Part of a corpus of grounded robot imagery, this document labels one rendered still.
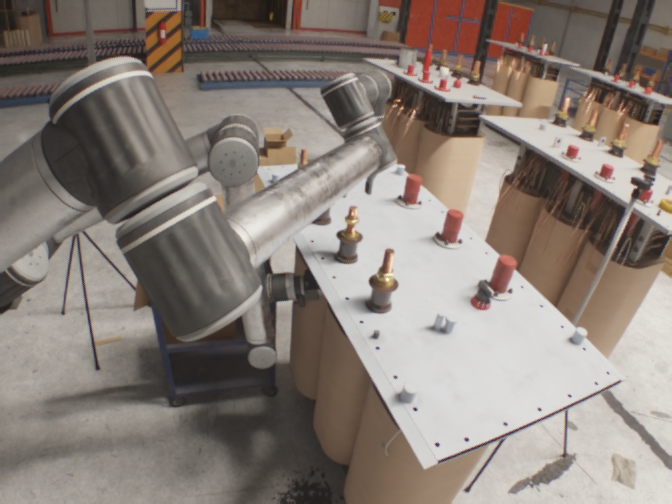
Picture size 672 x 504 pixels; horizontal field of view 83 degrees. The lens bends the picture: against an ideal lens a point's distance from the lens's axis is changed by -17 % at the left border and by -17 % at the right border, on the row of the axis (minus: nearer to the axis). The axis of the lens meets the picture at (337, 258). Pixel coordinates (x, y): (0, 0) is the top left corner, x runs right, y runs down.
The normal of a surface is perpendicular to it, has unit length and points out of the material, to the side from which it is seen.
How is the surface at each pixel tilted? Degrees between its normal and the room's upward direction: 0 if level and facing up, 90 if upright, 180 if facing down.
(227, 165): 84
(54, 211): 112
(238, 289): 53
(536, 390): 0
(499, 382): 0
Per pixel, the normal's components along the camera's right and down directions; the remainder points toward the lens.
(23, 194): 0.09, 0.40
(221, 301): 0.47, 0.00
